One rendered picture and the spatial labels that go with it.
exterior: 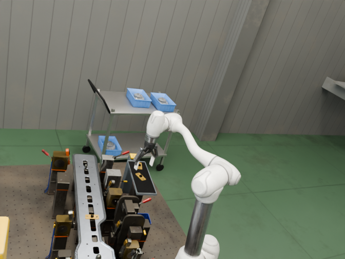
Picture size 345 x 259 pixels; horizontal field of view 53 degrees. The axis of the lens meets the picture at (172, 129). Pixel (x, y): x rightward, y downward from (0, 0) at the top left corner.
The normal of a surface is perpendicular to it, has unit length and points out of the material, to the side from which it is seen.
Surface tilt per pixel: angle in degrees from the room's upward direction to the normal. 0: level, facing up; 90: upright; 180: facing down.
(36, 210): 0
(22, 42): 90
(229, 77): 90
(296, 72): 90
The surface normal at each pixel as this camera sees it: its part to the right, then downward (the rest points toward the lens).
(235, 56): 0.42, 0.51
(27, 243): 0.27, -0.86
